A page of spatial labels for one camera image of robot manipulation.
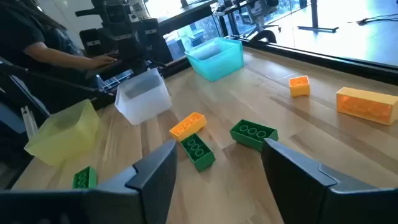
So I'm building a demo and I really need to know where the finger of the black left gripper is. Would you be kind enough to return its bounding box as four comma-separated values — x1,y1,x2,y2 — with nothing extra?
138,18,162,52
79,27,109,57

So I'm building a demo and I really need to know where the green toy building block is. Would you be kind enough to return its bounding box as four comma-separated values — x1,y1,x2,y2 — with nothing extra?
229,119,279,152
72,166,98,190
180,133,216,172

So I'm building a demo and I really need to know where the black floor stand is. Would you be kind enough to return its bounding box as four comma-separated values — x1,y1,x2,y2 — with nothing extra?
297,0,340,34

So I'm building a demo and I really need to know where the dark background table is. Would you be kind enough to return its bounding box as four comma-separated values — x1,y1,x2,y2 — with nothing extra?
157,0,220,37

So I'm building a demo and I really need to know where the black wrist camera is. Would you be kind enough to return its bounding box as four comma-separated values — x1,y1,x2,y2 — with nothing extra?
104,2,127,24

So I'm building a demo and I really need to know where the white metal bracket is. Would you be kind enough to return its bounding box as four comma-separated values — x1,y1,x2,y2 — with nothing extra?
20,105,39,140

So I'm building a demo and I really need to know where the black curved bracket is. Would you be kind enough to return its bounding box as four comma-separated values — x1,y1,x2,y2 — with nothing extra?
248,29,277,45

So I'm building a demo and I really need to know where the person's forearm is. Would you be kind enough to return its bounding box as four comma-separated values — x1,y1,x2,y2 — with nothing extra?
23,42,94,71

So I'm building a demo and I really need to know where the small orange-yellow building block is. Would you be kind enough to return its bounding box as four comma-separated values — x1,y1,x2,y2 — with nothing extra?
288,75,311,98

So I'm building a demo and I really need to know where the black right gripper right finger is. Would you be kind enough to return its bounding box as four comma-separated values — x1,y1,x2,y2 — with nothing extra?
261,138,398,224

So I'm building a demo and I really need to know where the orange-yellow toy building block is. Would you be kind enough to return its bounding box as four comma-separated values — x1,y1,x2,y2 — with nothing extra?
336,86,398,126
169,112,208,142

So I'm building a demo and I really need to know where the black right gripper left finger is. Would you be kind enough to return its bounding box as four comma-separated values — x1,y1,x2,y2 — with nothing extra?
0,139,178,224

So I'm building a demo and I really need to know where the person's hand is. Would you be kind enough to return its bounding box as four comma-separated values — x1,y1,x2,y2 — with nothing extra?
89,54,119,70

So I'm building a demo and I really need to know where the teal plastic cup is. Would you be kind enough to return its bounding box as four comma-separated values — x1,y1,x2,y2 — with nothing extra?
185,37,245,83

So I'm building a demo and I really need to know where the yellow translucent plastic bin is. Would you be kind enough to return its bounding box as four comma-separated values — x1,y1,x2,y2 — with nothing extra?
24,98,100,167

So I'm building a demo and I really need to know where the white translucent plastic bin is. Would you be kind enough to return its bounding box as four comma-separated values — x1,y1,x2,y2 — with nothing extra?
114,67,173,126

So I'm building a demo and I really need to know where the black floor cable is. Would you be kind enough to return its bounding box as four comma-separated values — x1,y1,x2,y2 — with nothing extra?
347,12,398,26

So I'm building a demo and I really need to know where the person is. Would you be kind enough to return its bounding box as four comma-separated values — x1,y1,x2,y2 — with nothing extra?
0,0,83,74

